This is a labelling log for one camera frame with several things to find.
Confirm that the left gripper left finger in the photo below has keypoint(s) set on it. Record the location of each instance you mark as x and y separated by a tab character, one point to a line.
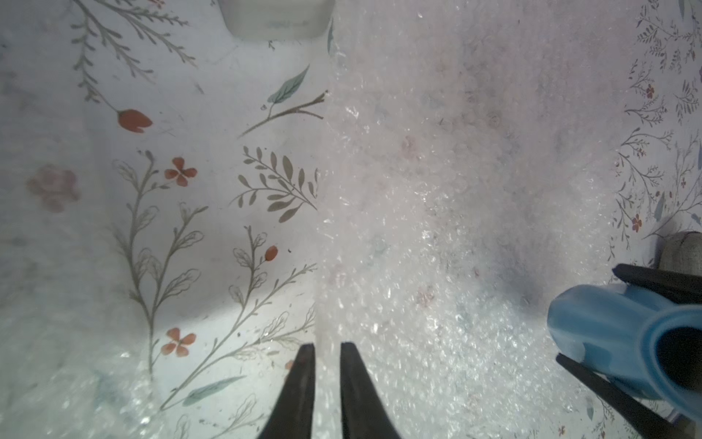
292	415

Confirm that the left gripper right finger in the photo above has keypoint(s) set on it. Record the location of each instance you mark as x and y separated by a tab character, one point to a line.
363	414

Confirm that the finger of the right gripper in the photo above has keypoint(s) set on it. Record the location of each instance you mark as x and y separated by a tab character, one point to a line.
682	289
645	422

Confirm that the blue ribbed vase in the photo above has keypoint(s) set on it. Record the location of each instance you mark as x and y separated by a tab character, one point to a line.
632	336

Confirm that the bubble wrap sheet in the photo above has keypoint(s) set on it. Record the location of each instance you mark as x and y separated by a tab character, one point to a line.
71	345
469	180

